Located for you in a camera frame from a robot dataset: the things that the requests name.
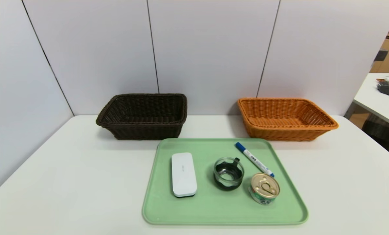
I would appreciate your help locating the white rectangular eraser case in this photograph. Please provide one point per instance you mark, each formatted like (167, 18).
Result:
(183, 173)

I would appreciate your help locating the blue and white marker pen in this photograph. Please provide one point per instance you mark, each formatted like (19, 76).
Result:
(255, 160)

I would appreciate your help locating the small glass cup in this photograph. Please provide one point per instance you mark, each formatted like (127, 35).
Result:
(228, 183)

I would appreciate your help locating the tin can with gold lid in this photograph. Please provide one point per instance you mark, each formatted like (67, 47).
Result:
(265, 186)

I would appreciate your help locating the dark brown wicker basket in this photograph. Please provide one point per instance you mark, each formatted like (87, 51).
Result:
(142, 131)

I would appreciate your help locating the orange wicker basket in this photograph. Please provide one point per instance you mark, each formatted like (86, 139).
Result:
(279, 133)

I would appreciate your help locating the light green plastic tray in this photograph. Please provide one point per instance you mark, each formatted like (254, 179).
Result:
(214, 206)

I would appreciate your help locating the dark wicker chair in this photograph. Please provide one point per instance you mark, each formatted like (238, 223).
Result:
(385, 135)

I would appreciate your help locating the dark grey wall box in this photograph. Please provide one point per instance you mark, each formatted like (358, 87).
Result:
(381, 54)

